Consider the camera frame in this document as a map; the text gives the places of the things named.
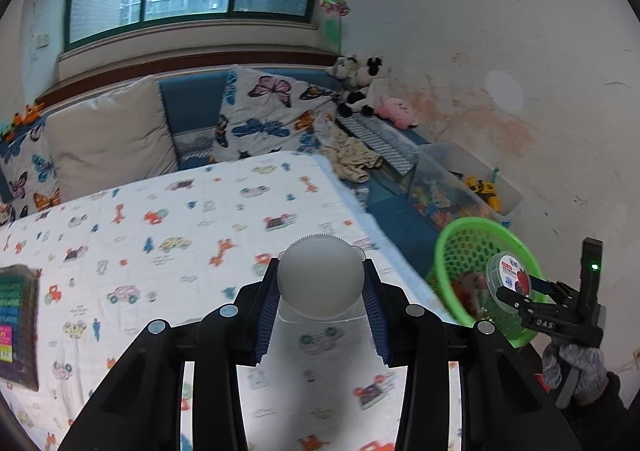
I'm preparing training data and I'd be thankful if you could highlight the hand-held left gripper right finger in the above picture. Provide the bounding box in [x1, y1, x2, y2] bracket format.
[361, 258, 583, 451]

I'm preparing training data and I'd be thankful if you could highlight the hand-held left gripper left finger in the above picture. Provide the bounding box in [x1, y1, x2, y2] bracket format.
[57, 256, 281, 451]

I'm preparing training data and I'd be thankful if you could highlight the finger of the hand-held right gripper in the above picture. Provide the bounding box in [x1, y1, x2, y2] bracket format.
[496, 287, 535, 316]
[527, 273, 567, 297]

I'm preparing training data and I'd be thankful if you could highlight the clear cup with red label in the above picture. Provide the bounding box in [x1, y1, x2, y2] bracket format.
[485, 251, 533, 317]

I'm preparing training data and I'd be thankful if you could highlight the orange snack packet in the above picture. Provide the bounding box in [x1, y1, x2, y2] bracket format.
[452, 273, 486, 319]

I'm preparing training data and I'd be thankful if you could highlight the clear cup with white lid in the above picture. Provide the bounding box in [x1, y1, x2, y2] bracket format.
[272, 233, 368, 322]

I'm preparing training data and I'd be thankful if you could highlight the green mesh plastic basket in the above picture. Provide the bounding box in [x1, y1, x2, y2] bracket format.
[432, 217, 546, 349]

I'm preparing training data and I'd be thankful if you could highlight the person's right forearm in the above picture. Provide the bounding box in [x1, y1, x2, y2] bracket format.
[530, 371, 636, 451]

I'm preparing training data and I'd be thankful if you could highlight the person's right hand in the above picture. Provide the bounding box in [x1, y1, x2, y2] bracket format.
[542, 341, 608, 407]

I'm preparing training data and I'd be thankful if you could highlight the yellow toy truck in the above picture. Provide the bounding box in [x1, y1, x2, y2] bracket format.
[465, 176, 503, 211]

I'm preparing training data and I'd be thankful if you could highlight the vehicle print white tablecloth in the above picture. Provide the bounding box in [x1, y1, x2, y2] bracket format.
[0, 151, 453, 451]

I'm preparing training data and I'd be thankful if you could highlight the clear plastic storage bin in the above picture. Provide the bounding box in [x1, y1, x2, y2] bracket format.
[407, 141, 526, 232]

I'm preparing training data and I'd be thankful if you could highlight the beige patterned baby garment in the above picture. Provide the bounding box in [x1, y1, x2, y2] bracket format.
[314, 112, 385, 183]

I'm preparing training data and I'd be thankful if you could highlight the blue white patterned cloth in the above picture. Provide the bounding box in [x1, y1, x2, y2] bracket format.
[335, 114, 421, 177]

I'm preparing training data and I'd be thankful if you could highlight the pink round plush toy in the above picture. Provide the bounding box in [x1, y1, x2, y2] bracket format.
[375, 96, 421, 128]

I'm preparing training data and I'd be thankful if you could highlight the black white cow plush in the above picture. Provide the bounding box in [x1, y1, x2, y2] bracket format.
[336, 56, 386, 118]

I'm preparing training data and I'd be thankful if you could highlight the blue sofa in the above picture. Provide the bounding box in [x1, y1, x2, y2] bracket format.
[0, 68, 451, 277]

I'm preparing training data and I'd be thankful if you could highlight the beige cushion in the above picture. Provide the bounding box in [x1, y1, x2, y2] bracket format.
[45, 75, 180, 202]

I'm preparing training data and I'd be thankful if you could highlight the colourful keyboard toy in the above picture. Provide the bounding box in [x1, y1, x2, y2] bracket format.
[0, 263, 41, 392]

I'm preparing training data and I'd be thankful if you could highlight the grey white plush toy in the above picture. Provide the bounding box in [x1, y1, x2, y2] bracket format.
[325, 55, 362, 79]

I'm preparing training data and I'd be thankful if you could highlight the butterfly print blue cushion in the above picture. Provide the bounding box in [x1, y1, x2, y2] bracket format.
[0, 116, 63, 227]

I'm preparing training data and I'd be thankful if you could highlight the orange toy figure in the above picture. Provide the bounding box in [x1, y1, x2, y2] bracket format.
[0, 101, 46, 142]

